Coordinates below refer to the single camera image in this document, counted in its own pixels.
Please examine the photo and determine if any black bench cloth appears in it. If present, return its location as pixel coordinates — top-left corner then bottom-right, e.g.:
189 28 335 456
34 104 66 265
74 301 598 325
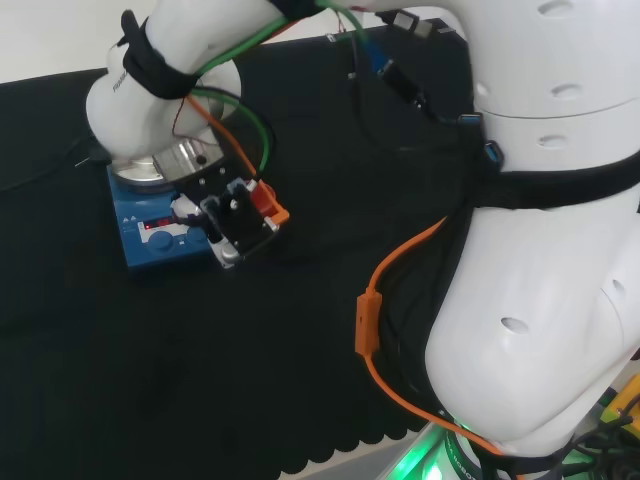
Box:
0 17 484 480

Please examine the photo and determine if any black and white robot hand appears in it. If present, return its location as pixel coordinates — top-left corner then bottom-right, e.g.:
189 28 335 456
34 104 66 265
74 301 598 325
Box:
169 166 292 271

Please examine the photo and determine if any thick black power cable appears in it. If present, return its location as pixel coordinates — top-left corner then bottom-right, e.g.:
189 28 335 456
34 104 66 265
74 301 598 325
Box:
0 133 111 194

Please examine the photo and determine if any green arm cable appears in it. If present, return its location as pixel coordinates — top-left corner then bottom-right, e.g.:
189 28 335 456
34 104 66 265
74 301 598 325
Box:
191 0 372 172

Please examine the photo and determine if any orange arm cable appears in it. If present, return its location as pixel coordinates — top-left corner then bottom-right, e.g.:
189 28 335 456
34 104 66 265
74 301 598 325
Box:
184 14 507 459

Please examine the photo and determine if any heater with blue base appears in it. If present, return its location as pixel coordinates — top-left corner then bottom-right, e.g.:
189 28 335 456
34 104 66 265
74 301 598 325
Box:
106 149 215 274

